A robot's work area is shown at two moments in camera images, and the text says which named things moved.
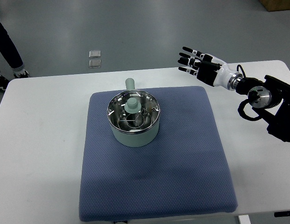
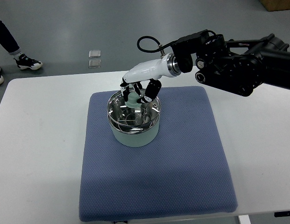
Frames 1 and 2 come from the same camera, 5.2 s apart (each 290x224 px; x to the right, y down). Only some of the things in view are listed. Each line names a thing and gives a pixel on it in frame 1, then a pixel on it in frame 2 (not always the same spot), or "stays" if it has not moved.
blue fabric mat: (188, 170) stays
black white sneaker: (25, 75) → (24, 62)
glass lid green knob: (133, 111) stays
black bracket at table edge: (284, 213) stays
